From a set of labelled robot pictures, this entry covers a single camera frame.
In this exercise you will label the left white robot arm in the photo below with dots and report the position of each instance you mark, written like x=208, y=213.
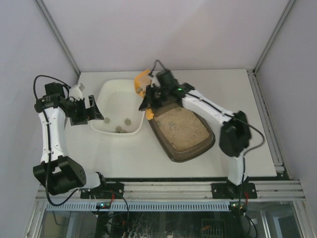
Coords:
x=57, y=171

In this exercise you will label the right aluminium frame post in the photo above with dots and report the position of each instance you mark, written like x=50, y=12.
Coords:
x=275, y=33

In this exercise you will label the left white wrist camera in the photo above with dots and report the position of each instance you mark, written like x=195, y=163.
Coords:
x=75, y=92

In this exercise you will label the beige pellet litter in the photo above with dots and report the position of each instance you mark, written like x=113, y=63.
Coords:
x=182, y=128

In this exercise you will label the white plastic tray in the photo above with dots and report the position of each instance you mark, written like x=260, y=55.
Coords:
x=118, y=101

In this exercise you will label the grey slotted cable duct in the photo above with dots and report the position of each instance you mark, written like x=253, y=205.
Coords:
x=136, y=206

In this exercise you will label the aluminium frame post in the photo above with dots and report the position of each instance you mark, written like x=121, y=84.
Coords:
x=275, y=33
x=43, y=10

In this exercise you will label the orange litter scoop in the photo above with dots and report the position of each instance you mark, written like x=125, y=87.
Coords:
x=143, y=80

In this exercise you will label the right aluminium side rail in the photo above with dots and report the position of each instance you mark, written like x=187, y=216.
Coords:
x=267, y=124

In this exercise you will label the aluminium front rail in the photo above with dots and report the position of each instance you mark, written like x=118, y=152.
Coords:
x=278, y=190

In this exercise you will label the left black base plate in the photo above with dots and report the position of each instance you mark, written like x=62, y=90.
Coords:
x=104, y=191

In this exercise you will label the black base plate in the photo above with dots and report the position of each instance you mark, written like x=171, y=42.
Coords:
x=104, y=191
x=226, y=190

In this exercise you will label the dark grey litter box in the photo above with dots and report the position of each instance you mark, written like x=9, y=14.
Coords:
x=183, y=155

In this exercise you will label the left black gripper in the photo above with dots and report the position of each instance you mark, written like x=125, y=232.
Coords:
x=82, y=112

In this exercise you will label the left aluminium frame post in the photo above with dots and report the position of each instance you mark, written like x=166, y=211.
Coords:
x=43, y=10

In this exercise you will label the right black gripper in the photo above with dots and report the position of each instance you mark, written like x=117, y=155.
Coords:
x=150, y=94

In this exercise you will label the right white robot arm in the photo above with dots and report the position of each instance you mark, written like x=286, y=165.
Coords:
x=231, y=129

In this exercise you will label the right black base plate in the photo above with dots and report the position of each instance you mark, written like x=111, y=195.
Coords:
x=226, y=190

